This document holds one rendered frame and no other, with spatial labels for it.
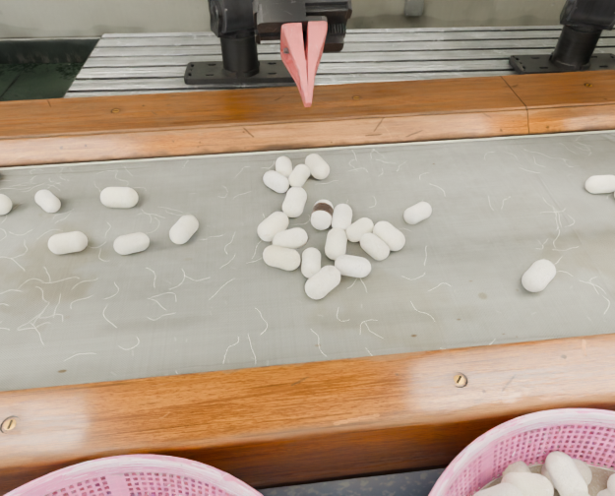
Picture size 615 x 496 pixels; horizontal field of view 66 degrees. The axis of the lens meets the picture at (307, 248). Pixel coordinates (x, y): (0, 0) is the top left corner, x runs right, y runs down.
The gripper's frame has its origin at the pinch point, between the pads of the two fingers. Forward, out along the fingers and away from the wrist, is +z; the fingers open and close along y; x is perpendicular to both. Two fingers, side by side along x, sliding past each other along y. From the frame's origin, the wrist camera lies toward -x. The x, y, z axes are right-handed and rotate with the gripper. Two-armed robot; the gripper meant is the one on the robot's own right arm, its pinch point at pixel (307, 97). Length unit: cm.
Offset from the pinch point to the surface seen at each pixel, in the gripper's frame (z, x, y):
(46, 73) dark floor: -91, 184, -108
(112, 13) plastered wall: -114, 174, -72
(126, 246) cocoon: 14.9, -4.5, -18.4
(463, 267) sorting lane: 19.3, -6.4, 12.5
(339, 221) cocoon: 14.0, -4.1, 1.7
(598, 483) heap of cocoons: 34.7, -17.4, 15.9
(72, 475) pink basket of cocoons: 29.9, -18.9, -18.0
